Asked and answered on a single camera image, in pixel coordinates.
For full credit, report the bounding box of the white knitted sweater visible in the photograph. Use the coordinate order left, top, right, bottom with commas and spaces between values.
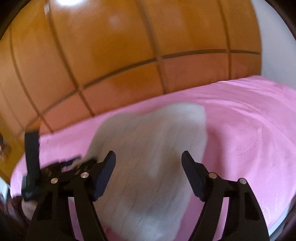
73, 103, 207, 240

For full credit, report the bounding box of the person's left hand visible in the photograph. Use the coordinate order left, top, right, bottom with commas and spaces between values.
21, 199, 38, 220

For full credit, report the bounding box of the wooden panelled wardrobe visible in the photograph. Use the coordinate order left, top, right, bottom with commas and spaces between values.
1, 1, 261, 181

